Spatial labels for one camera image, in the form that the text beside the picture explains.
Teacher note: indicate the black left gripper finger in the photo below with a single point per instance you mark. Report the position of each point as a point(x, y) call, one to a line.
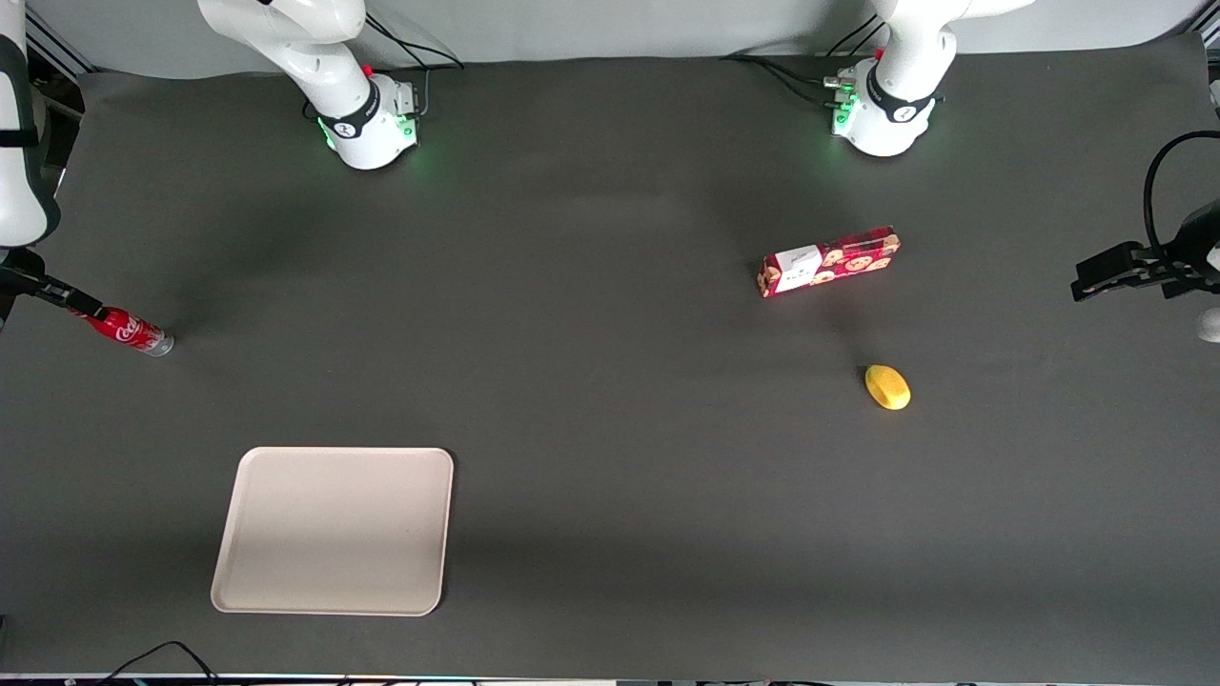
point(1106, 286)
point(1110, 259)

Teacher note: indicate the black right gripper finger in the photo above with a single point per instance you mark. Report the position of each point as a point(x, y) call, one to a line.
point(59, 289)
point(88, 307)

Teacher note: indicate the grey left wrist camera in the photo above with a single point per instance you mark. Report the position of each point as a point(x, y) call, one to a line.
point(1211, 326)

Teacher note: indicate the yellow lemon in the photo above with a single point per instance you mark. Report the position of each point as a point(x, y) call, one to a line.
point(887, 388)

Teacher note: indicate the red cookie box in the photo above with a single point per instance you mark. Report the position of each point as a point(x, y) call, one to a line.
point(827, 261)

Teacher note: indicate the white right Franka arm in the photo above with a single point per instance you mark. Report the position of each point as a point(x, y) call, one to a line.
point(360, 122)

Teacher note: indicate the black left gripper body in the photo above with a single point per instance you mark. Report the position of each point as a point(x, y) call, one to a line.
point(1169, 264)

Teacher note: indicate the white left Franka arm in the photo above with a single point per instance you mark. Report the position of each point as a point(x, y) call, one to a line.
point(891, 114)

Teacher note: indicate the aluminium frame rail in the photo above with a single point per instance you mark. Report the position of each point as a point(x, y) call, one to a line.
point(65, 52)

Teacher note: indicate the beige plastic tray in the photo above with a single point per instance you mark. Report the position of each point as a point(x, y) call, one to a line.
point(334, 532)

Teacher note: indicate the red cola can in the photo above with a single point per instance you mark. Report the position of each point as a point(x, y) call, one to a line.
point(133, 331)

